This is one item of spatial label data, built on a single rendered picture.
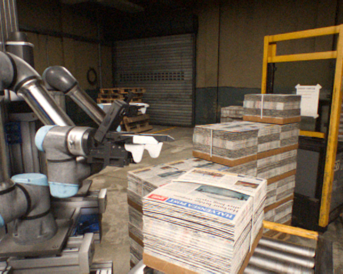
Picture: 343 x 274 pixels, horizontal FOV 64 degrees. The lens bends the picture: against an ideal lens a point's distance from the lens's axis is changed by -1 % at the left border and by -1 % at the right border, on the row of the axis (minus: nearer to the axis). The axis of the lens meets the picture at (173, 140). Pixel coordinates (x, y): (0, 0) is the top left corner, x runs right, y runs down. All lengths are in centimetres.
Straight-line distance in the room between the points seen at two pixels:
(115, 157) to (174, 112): 877
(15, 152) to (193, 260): 84
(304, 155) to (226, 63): 610
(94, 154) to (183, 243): 35
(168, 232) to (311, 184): 235
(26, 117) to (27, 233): 45
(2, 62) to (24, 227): 55
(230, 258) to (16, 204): 66
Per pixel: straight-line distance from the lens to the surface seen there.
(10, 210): 100
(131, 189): 178
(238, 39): 872
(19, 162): 131
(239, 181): 100
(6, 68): 96
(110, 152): 66
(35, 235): 111
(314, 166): 299
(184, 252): 84
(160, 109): 968
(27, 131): 126
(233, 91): 864
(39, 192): 107
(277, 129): 224
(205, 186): 93
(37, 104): 96
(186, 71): 918
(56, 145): 75
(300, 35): 288
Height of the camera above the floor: 136
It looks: 11 degrees down
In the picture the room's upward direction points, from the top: straight up
